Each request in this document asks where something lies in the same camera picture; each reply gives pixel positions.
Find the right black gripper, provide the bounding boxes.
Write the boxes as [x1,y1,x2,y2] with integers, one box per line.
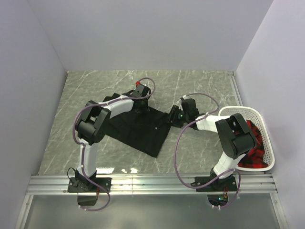
[163,105,190,128]

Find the black long sleeve shirt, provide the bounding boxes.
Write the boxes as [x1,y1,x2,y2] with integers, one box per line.
[104,106,172,158]

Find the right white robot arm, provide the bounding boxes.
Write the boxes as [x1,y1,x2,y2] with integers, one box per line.
[169,98,258,191]

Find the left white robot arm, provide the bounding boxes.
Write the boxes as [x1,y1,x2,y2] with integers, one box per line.
[73,83,152,192]

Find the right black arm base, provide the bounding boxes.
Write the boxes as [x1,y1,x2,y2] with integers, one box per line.
[191,176,237,192]

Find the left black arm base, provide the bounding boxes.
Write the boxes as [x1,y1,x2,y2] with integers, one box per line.
[67,177,112,193]

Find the white plastic laundry basket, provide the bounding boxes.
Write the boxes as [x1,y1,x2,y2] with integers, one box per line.
[218,106,275,172]

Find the red black plaid shirt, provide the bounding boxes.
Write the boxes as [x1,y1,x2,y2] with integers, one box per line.
[238,120,268,169]

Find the aluminium mounting rail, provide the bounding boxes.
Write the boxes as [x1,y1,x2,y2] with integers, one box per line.
[26,173,277,195]

